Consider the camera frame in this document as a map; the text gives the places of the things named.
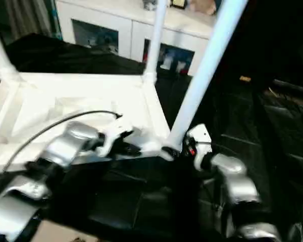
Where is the white plastic table top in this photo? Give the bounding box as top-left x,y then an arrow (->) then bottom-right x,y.
0,72 -> 178,175

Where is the white plastic table leg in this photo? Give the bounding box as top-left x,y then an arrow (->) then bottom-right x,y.
166,0 -> 250,152
143,0 -> 168,84
0,15 -> 19,78

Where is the black shiny mat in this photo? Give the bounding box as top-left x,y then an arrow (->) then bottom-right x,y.
0,31 -> 303,242

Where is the white printed mug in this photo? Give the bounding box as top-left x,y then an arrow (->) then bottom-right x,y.
161,52 -> 173,70

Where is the long black bar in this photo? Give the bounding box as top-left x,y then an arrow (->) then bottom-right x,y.
272,79 -> 303,95

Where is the white sideboard cabinet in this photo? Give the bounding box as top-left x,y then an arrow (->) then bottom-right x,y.
57,0 -> 217,77

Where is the beige teddy bear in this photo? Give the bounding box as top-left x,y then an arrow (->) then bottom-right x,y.
191,0 -> 217,15

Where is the small framed picture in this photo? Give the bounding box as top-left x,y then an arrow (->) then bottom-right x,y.
171,0 -> 187,10

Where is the dark cluttered bundle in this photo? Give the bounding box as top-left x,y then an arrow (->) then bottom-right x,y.
142,0 -> 158,11

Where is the beige curtain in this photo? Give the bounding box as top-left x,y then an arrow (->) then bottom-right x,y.
0,0 -> 56,42

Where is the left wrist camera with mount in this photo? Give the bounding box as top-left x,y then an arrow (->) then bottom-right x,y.
95,116 -> 135,157

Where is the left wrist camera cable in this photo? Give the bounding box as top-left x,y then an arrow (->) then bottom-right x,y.
2,110 -> 124,175

